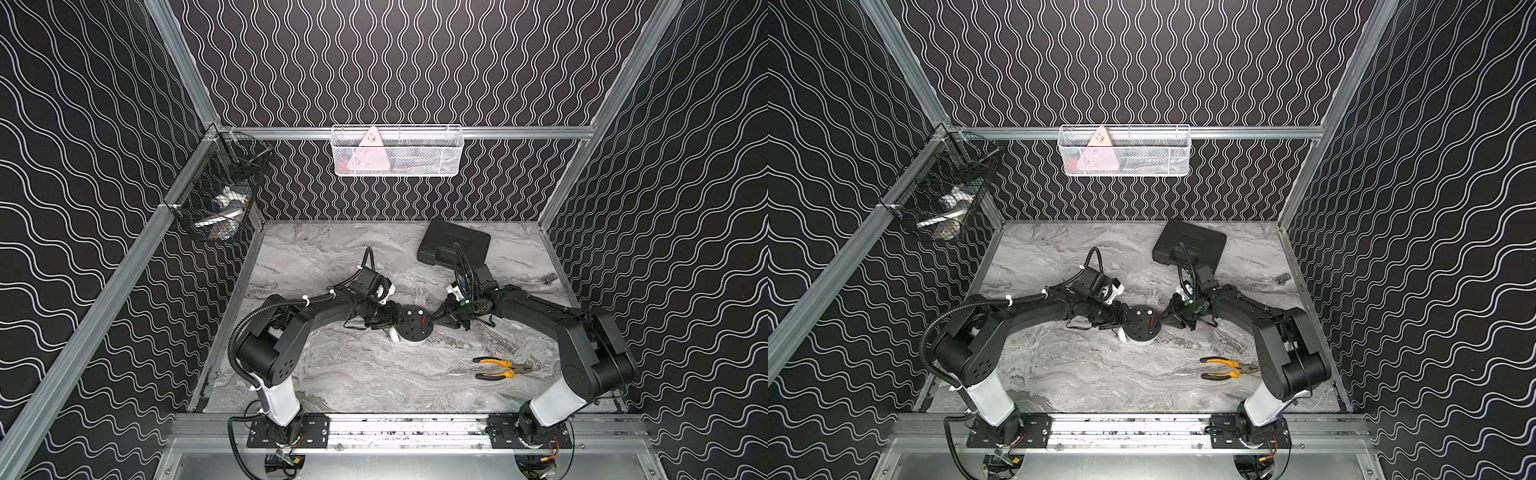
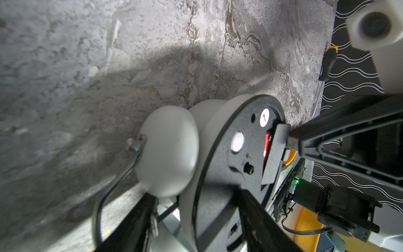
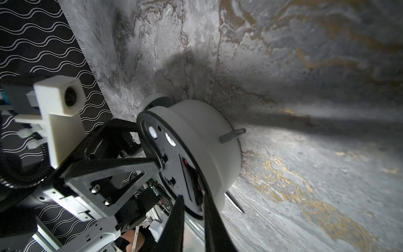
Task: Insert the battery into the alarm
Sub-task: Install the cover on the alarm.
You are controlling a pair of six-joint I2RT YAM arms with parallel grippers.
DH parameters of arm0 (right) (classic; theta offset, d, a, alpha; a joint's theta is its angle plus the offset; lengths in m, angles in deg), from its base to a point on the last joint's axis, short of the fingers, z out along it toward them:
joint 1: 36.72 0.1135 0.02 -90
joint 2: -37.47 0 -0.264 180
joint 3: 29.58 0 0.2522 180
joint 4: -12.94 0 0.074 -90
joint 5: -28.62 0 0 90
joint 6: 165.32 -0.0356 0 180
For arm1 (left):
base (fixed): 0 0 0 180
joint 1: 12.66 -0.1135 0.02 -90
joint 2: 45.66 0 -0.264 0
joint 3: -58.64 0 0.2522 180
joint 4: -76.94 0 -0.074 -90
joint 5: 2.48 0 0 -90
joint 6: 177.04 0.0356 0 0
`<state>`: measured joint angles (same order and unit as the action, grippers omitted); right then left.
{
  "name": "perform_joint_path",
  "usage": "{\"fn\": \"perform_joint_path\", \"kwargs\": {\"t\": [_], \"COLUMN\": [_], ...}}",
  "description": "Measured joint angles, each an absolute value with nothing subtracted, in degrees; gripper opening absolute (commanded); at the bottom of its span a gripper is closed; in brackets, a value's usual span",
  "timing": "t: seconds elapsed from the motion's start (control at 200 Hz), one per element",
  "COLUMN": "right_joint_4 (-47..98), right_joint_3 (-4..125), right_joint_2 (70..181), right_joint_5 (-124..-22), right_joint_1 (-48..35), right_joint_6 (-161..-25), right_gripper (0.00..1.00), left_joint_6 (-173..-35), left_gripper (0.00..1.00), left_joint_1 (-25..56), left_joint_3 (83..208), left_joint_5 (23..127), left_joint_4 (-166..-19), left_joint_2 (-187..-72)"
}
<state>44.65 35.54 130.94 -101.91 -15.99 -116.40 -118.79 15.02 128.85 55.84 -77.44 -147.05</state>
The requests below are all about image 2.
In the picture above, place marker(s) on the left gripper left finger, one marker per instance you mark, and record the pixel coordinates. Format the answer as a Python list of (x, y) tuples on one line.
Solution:
[(132, 233)]

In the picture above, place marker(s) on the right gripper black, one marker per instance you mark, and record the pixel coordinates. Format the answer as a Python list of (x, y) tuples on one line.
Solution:
[(366, 138)]

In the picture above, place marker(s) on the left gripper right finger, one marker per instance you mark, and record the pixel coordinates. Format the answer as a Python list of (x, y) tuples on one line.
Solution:
[(261, 233)]

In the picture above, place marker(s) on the red AA battery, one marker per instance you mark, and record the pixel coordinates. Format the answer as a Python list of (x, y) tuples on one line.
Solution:
[(267, 147)]

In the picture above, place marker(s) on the white twin-bell alarm clock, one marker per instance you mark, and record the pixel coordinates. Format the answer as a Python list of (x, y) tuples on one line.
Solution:
[(194, 161)]

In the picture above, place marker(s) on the black battery cover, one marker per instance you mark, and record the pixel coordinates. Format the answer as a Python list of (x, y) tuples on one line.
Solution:
[(275, 154)]

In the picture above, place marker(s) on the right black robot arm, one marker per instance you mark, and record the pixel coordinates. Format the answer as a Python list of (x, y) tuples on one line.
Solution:
[(348, 211)]

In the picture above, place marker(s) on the black yellow screwdriver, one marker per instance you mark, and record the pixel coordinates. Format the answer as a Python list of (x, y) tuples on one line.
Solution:
[(328, 62)]

